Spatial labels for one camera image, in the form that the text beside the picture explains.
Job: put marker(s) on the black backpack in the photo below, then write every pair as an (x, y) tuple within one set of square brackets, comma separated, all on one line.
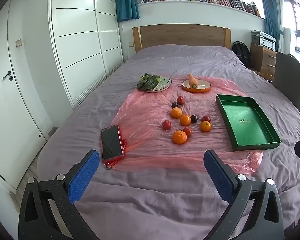
[(241, 52)]

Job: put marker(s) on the smartphone in red case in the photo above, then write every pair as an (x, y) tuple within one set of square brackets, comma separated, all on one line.
[(112, 142)]

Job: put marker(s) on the white printer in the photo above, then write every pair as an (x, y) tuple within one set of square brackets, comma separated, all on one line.
[(262, 40)]

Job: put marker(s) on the red apple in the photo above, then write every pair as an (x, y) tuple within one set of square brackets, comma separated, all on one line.
[(180, 100), (187, 131), (206, 119), (166, 124)]

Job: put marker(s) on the wall light switch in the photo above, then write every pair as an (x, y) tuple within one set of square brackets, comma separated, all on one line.
[(19, 43)]

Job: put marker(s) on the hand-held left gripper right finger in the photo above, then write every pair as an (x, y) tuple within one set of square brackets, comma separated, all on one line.
[(218, 177)]

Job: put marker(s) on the green cardboard box tray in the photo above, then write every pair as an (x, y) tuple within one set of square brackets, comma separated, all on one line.
[(250, 122)]

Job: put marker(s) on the dark purple plum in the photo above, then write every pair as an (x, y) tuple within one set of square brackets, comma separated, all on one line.
[(194, 118), (175, 105)]

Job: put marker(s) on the white door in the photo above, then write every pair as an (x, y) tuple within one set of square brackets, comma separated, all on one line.
[(22, 92)]

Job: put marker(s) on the orange rimmed plate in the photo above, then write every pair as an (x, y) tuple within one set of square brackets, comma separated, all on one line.
[(202, 85)]

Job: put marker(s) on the leafy green vegetable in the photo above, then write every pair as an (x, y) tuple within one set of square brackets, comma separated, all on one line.
[(147, 81)]

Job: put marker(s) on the teal curtain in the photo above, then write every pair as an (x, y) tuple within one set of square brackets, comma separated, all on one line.
[(126, 0), (268, 12)]

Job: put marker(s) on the white wardrobe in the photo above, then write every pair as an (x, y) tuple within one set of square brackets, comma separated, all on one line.
[(77, 42)]

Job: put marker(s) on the orange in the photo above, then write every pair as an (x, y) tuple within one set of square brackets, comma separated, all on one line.
[(176, 112), (185, 120), (179, 137), (205, 126)]

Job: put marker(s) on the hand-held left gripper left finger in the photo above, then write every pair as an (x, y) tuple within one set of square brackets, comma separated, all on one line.
[(83, 172)]

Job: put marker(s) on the wooden nightstand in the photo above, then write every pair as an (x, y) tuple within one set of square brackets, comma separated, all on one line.
[(262, 60)]

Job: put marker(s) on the white patterned plate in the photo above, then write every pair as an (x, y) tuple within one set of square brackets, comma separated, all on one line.
[(162, 85)]

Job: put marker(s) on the wooden headboard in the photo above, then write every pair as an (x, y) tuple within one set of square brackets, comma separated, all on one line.
[(182, 35)]

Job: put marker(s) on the pink plastic sheet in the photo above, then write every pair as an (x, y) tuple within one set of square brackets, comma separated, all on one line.
[(145, 110)]

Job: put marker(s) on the grey chair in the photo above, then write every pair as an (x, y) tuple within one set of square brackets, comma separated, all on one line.
[(288, 77)]

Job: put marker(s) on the carrot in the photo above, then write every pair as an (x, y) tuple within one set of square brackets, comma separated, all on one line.
[(192, 81)]

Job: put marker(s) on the bed with purple sheet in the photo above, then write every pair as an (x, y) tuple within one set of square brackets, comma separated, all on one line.
[(190, 60)]

